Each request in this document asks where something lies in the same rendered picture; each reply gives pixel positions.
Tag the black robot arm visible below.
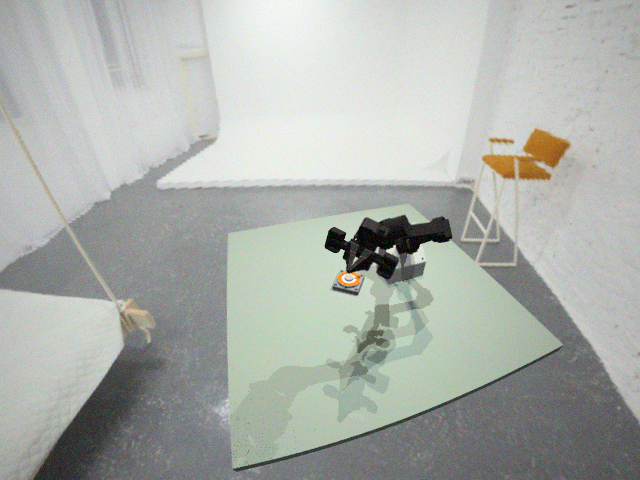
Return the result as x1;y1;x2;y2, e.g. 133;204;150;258
353;215;453;255

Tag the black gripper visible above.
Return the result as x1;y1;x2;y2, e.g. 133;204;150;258
325;227;399;279

